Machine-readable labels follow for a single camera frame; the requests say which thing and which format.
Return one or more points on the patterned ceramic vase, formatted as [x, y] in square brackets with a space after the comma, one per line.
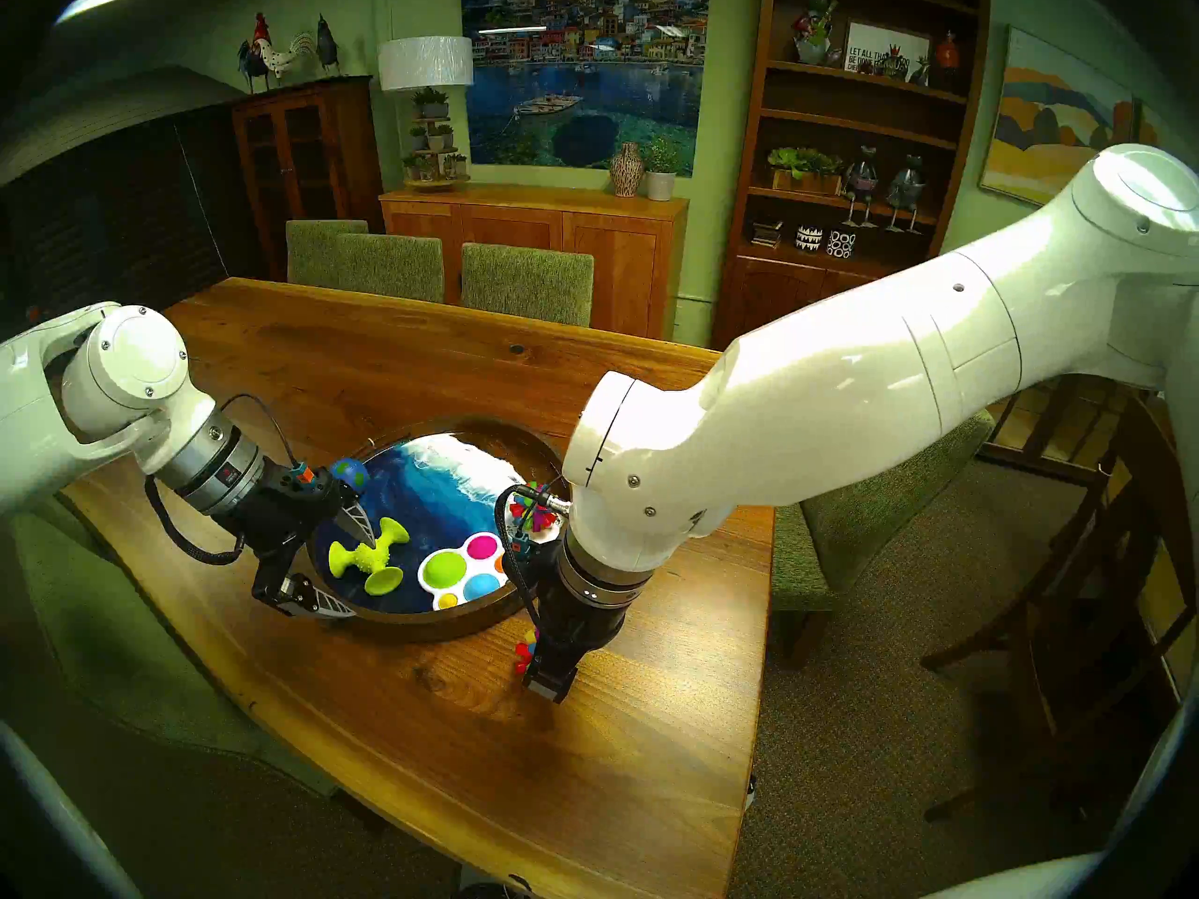
[627, 170]

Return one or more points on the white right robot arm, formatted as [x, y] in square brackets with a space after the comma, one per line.
[843, 382]

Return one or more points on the standing metal frog figurine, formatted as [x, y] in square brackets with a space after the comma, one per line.
[906, 190]
[861, 181]

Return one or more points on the white pop bubble toy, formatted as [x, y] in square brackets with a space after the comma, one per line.
[445, 569]

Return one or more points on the narrow abstract landscape painting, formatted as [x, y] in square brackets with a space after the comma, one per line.
[1150, 125]

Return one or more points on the white potted plant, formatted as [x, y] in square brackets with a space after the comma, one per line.
[659, 184]

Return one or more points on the blue green globe ball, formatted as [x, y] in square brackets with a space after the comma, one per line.
[351, 474]

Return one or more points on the framed text sign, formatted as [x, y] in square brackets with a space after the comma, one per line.
[876, 45]

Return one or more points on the white drum lampshade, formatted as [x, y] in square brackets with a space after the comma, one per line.
[426, 64]

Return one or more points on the tiered succulent plant stand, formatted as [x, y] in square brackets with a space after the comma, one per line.
[434, 139]

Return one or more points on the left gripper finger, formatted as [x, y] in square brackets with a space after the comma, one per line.
[354, 523]
[304, 599]

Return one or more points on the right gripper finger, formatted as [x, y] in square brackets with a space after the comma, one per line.
[553, 677]

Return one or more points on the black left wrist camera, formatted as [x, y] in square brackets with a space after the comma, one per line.
[314, 490]

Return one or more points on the lime green suction cup toy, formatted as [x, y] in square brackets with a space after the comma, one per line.
[365, 558]

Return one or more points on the round wooden ocean resin tray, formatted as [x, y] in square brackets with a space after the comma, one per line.
[440, 494]

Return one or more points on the dark blue bird figurine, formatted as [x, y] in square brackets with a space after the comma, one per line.
[328, 50]

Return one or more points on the green upholstered chair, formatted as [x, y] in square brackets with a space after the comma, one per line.
[871, 532]
[529, 284]
[389, 268]
[103, 644]
[314, 249]

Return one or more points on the dark wooden chair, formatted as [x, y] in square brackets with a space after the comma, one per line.
[1077, 626]

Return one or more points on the large abstract landscape painting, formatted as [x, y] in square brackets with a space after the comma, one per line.
[1040, 129]

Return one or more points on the red jar figurine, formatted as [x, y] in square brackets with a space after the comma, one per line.
[948, 52]

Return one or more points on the frog with guitar figurine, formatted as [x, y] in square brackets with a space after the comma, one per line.
[813, 34]

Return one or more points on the black white circle cup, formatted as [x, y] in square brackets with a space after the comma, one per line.
[841, 245]

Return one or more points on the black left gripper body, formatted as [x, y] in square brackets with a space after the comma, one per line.
[276, 530]

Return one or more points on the large harbour town picture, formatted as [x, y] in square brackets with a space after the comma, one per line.
[585, 92]

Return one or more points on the dark glass door cabinet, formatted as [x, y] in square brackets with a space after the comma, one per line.
[300, 176]

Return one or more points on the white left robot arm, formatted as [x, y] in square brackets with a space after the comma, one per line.
[112, 382]

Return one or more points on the dark wood bookshelf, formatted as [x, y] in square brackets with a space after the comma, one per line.
[777, 288]

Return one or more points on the blue rooster figurine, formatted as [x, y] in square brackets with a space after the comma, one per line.
[251, 68]

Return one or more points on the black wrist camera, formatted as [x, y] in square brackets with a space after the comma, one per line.
[314, 490]
[539, 569]

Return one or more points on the wooden succulent planter box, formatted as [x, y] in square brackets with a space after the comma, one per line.
[804, 171]

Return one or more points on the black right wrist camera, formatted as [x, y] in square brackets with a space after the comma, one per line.
[539, 569]

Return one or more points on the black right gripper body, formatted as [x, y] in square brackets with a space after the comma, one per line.
[576, 626]

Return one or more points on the small stack of books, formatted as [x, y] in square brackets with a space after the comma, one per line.
[766, 234]

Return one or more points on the black white striped cup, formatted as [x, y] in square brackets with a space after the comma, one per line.
[810, 240]

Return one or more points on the multicolour spiky ball toy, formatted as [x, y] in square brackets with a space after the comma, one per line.
[536, 520]
[525, 654]

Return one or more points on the light wood sideboard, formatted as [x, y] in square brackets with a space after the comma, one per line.
[562, 251]

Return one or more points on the white red rooster figurine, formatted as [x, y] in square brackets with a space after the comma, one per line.
[281, 57]

